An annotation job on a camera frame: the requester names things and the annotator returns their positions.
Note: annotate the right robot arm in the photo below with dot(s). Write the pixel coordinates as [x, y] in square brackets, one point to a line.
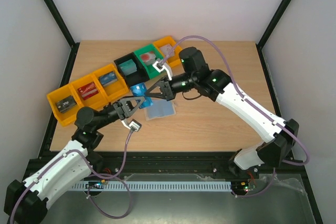
[278, 135]

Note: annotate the green bin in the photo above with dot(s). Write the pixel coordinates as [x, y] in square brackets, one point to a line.
[152, 73]

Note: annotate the black VIP card stack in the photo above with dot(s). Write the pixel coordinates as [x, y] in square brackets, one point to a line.
[66, 104]

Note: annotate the left black frame post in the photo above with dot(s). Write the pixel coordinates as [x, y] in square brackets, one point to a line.
[60, 22]

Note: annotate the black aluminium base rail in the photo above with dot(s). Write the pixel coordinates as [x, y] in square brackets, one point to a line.
[214, 164]

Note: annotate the red circle card stack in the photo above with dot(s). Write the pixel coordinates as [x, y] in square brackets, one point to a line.
[148, 58]

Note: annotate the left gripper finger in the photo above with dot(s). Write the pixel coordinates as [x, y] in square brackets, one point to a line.
[137, 99]
[132, 107]

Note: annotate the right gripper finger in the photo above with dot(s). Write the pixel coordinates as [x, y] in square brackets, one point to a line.
[156, 95]
[158, 88]

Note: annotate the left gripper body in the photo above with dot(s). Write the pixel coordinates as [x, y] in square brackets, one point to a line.
[120, 110]

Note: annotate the white slotted cable duct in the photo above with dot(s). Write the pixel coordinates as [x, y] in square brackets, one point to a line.
[155, 186]

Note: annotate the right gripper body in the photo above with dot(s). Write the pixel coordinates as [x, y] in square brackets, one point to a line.
[167, 89]

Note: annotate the yellow bin far left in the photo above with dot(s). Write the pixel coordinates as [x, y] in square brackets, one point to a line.
[68, 117]

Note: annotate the black bin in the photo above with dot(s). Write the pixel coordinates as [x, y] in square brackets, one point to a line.
[135, 78]

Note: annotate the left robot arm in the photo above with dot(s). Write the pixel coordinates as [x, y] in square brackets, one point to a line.
[28, 201]

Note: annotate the white patterned card stack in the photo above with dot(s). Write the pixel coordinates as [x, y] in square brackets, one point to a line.
[166, 49]

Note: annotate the right black frame post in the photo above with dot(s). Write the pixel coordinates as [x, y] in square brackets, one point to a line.
[273, 23]

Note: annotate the beige card holder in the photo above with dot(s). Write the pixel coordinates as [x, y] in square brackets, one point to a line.
[160, 109]

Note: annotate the blue card stack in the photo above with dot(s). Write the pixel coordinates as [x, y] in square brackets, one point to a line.
[108, 78]

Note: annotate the black frame post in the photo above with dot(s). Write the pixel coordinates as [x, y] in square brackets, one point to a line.
[273, 23]
[60, 22]

